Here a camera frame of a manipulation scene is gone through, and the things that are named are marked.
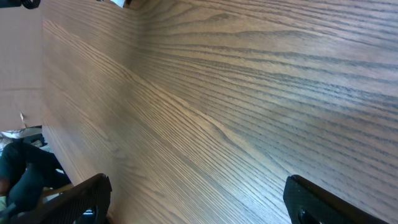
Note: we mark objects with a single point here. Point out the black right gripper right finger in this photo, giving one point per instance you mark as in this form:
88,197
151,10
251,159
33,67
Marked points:
307,203

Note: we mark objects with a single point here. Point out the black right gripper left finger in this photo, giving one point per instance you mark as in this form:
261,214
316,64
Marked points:
87,202

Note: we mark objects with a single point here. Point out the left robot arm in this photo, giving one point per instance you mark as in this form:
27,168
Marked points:
28,4

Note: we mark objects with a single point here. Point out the person in dark clothing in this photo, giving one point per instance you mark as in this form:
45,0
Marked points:
25,171

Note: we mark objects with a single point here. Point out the folded white cloth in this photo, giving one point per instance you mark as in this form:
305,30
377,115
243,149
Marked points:
119,3

